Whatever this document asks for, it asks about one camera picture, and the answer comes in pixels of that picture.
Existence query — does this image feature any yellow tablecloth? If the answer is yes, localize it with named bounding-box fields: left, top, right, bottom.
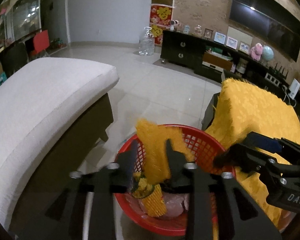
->
left=205, top=78, right=300, bottom=232

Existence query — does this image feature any white air purifier device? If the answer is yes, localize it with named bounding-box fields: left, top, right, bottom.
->
left=288, top=79, right=300, bottom=99

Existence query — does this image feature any black wifi router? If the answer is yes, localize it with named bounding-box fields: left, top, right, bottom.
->
left=269, top=64, right=289, bottom=80

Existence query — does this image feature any red mesh waste basket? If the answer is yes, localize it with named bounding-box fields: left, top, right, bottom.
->
left=115, top=124, right=236, bottom=237

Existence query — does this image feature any light blue globe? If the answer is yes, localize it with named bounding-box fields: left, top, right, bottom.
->
left=261, top=45, right=274, bottom=66

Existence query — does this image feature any black TV cabinet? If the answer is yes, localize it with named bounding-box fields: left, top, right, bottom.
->
left=160, top=30, right=300, bottom=117

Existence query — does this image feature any pink plush toy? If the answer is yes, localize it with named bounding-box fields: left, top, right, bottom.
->
left=250, top=43, right=263, bottom=61

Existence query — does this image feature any white sofa cushion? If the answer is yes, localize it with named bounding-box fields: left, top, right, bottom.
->
left=0, top=57, right=119, bottom=231

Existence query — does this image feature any clear large water bottle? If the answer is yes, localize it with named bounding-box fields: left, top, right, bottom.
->
left=139, top=27, right=155, bottom=56

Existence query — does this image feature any red festive poster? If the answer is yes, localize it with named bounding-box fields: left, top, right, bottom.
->
left=149, top=4, right=173, bottom=46

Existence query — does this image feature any red chair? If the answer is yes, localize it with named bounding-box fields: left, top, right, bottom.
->
left=31, top=30, right=50, bottom=56

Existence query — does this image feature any wall mounted black television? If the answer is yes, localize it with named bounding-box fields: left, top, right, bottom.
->
left=229, top=0, right=300, bottom=61

